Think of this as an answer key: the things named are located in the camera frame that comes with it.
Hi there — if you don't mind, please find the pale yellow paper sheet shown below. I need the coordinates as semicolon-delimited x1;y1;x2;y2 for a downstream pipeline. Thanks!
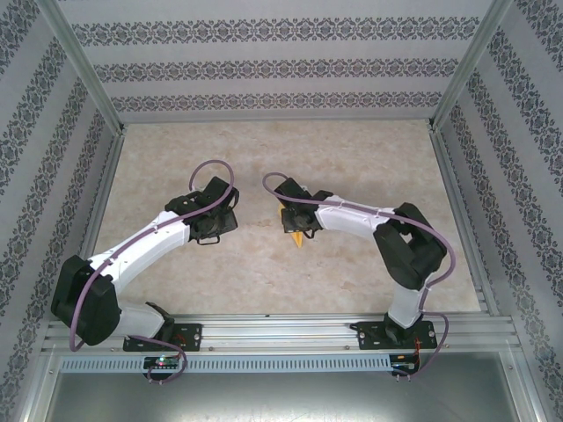
275;202;305;251

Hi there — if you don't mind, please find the black controller board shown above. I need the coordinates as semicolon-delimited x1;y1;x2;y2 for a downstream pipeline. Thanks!
391;352;423;375
143;355;182;371

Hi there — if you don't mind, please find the grey metal panel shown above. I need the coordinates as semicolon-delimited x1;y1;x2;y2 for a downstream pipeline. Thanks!
43;371;537;422

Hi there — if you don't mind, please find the aluminium side rail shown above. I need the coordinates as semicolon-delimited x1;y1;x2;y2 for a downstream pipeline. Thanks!
81;127;127;317
428;125;501;316

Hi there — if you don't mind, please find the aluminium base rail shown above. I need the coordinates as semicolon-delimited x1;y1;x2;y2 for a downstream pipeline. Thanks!
41;312;523;353

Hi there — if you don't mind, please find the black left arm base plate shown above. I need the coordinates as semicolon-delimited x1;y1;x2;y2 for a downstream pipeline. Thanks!
122;323;204;353

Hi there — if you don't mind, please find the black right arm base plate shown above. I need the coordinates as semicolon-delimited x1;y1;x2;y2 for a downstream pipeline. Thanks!
349;320;439;352

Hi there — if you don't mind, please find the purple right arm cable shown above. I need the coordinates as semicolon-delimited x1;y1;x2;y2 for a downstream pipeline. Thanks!
262;171;457;380

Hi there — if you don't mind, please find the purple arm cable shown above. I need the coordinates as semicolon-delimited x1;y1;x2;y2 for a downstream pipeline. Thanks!
69;160;237;384
262;171;457;380

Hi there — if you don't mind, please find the slotted grey cable duct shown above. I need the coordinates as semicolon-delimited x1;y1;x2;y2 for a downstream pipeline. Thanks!
59;353;392;373

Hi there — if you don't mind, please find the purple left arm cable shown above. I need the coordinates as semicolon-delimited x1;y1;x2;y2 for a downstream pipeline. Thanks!
69;160;237;384

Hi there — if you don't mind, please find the aluminium frame post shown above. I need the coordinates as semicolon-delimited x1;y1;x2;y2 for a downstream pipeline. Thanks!
428;0;515;133
39;0;127;133

